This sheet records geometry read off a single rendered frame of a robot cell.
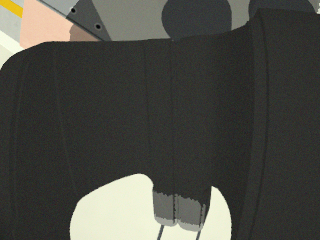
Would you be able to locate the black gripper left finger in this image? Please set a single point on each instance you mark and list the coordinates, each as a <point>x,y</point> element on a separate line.
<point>77,115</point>

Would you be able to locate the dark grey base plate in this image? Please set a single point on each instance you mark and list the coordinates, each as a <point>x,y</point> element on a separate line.
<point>81,13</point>

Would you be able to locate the white button panel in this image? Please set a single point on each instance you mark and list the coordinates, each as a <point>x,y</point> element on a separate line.
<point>156,19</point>

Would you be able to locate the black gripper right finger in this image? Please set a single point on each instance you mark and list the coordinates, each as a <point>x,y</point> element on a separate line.
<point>248,107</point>

